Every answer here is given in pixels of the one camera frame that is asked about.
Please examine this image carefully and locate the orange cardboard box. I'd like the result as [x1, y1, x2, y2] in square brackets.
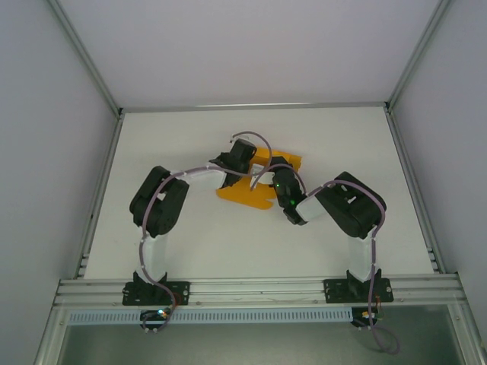
[215, 146, 304, 211]

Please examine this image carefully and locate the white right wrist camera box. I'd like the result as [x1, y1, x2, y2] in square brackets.
[249, 163, 274, 184]

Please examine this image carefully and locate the aluminium table edge rail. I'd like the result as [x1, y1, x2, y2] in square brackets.
[120, 100, 389, 113]
[384, 109, 447, 273]
[78, 112, 125, 281]

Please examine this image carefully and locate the aluminium mounting rail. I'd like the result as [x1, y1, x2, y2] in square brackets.
[53, 272, 467, 307]

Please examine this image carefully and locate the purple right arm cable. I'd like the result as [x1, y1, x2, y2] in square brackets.
[249, 165, 401, 355]

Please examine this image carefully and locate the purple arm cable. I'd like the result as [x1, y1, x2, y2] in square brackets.
[138, 131, 273, 335]
[249, 165, 401, 355]

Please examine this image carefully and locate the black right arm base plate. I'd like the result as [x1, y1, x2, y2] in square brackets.
[323, 278, 393, 304]

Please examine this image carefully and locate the slotted pale cable duct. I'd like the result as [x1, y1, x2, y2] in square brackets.
[68, 307, 353, 326]

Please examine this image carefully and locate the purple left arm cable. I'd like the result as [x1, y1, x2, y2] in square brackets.
[138, 131, 273, 335]

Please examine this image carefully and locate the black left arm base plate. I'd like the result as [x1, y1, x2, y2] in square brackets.
[121, 280, 191, 306]

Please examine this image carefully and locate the aluminium frame post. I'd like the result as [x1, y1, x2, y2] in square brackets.
[47, 0, 123, 115]
[384, 0, 452, 111]

